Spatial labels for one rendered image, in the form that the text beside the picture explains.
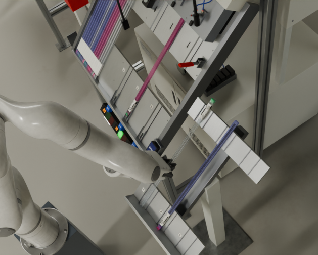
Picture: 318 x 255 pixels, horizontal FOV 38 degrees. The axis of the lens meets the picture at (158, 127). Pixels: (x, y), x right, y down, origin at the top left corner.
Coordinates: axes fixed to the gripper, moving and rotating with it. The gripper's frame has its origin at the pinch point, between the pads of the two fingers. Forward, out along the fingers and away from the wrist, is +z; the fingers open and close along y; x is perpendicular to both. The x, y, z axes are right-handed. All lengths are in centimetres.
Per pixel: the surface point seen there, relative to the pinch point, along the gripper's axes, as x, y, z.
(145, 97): 7.6, -30.6, 9.2
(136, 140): -8.1, -23.0, 11.2
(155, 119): 4.3, -20.9, 9.4
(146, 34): 19, -72, 42
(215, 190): 0.7, 14.1, 15.1
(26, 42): -49, -177, 72
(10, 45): -58, -182, 67
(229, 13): 53, -14, -7
